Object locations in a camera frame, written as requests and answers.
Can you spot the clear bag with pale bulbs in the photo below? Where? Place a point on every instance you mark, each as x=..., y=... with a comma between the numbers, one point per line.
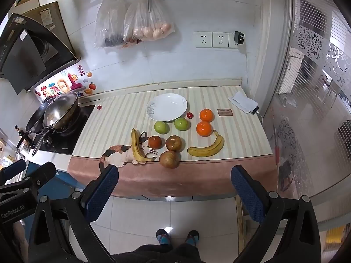
x=148, y=24

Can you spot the black frying pan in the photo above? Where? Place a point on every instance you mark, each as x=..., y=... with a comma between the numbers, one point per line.
x=34, y=119

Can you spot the yellow banana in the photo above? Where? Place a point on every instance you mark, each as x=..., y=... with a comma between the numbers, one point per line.
x=211, y=149

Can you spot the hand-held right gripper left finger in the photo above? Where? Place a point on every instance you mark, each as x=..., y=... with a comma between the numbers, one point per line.
x=102, y=191

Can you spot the black charger plug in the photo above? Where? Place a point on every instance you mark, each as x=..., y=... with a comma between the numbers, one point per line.
x=239, y=37

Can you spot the white wall socket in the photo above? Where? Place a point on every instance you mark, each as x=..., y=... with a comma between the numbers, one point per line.
x=203, y=39
x=221, y=39

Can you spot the red apple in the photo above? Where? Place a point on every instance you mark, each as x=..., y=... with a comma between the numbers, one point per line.
x=169, y=159
x=173, y=143

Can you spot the blue base cabinet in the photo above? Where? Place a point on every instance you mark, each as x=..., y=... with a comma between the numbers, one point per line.
x=65, y=181

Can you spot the steel wok with lid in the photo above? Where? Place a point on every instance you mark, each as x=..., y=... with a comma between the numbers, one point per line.
x=60, y=109

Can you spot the dark sauce bottle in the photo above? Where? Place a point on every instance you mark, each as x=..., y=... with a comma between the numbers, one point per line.
x=19, y=133

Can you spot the black range hood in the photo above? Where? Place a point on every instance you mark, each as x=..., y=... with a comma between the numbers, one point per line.
x=22, y=54

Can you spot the bright orange tangerine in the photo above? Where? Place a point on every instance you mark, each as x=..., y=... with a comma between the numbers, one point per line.
x=206, y=115
x=204, y=129

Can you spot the striped cat print mat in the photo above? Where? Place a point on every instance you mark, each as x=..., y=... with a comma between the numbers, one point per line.
x=115, y=115

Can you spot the person's right slippered foot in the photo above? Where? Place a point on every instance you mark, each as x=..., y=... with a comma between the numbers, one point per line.
x=192, y=237

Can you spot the patterned glass sliding door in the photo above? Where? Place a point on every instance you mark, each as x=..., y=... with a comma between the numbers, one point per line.
x=315, y=60

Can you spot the green apple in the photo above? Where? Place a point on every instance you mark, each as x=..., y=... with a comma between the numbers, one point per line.
x=182, y=124
x=161, y=127

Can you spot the clear bag with dark contents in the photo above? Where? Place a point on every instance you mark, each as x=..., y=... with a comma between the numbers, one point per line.
x=109, y=19

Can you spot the dark reddish orange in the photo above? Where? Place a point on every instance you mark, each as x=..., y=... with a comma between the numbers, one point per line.
x=155, y=142

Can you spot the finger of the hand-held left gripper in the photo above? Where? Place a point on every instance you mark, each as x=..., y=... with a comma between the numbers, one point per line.
x=13, y=169
x=41, y=173

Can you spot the small brown card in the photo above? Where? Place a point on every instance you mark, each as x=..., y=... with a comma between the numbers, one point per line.
x=224, y=112

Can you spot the person's left slippered foot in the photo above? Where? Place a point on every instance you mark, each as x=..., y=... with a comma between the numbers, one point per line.
x=163, y=237

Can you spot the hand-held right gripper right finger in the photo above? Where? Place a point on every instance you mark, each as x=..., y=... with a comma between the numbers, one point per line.
x=246, y=194

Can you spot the brown spotted banana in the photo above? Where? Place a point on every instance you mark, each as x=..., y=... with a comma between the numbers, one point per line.
x=135, y=148

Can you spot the white folded cloth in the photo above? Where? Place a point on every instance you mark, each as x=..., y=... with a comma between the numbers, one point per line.
x=242, y=101

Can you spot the colourful wall stickers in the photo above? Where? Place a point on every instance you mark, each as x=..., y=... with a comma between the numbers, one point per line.
x=63, y=85

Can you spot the brown hood chimney cover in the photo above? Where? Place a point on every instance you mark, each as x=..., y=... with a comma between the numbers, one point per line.
x=52, y=24

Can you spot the white patterned plate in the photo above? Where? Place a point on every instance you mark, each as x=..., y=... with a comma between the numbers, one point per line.
x=170, y=105

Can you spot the person's slippered foot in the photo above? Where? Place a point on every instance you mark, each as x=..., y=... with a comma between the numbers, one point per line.
x=192, y=237
x=163, y=237

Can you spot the black induction cooktop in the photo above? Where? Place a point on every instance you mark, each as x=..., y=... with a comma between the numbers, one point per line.
x=68, y=139

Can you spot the person's dark trousers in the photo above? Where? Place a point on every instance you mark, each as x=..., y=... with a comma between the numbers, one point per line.
x=153, y=254

